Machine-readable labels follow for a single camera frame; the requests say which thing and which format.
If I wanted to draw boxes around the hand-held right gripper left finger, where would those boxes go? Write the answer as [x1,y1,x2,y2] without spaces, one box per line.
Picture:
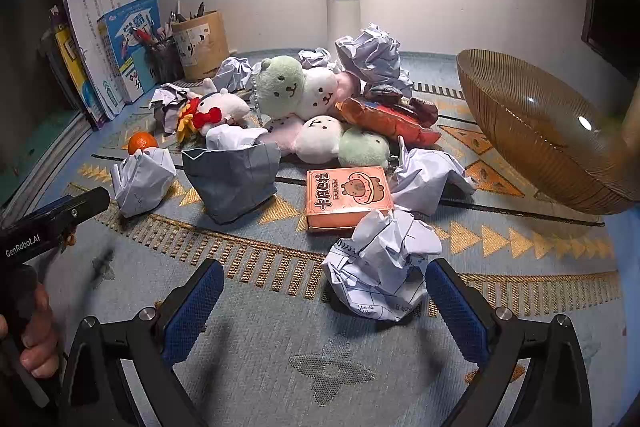
[60,258,226,427]

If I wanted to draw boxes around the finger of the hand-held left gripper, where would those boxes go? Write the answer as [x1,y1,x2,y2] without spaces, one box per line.
[37,187,110,228]

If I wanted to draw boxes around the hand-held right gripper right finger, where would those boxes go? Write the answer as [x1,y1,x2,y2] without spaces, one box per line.
[425,258,593,427]

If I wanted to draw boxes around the tangerine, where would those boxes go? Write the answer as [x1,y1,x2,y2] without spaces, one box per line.
[127,132,159,156]

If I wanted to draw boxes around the grey paper bag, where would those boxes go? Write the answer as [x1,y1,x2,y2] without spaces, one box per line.
[181,141,281,224]

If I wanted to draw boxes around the orange cartoon print box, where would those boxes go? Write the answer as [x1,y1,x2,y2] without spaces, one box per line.
[305,166,396,233]

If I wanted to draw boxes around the white cat plush red bow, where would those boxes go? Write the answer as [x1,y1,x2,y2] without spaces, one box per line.
[175,78,251,142]

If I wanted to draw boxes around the amber ribbed glass bowl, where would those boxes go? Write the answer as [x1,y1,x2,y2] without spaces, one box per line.
[456,49,640,215]

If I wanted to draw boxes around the orange snack packet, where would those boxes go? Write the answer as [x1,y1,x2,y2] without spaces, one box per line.
[336,97,442,146]

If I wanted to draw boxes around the brown snack wrapper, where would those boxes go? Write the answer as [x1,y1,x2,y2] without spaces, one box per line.
[367,84,439,128]

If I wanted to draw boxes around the three-ball dango plush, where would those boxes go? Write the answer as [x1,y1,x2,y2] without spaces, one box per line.
[252,56,362,120]
[255,114,392,168]

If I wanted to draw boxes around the person's left hand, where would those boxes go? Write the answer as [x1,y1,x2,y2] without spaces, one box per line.
[21,284,57,378]

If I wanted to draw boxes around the green-topped flat book stack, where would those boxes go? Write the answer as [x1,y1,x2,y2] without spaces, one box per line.
[0,107,96,215]

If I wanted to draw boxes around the blue patterned table mat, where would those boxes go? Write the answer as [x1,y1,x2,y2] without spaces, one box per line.
[0,51,633,427]

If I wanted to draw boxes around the yellow book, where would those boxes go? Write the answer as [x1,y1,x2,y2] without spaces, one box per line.
[52,24,103,122]

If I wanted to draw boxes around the dark book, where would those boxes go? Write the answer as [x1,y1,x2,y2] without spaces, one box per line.
[39,4,76,112]

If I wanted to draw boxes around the black mesh pen cup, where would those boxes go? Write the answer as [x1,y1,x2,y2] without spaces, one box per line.
[144,36,186,84]

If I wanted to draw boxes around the blue workbook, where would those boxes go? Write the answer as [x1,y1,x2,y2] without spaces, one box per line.
[97,0,162,105]

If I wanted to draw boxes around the bunch of coloured pens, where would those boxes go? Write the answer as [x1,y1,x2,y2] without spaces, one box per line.
[131,24,173,52]

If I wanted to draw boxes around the books and papers stack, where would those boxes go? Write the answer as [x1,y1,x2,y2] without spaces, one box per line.
[65,0,148,108]

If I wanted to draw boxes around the bamboo pen holder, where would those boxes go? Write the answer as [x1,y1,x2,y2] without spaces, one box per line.
[171,10,231,81]

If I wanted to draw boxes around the bunch of dark pens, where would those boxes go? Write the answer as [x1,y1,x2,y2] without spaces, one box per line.
[170,0,207,26]

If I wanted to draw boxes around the black screen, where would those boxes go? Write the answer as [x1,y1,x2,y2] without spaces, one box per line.
[582,0,640,78]

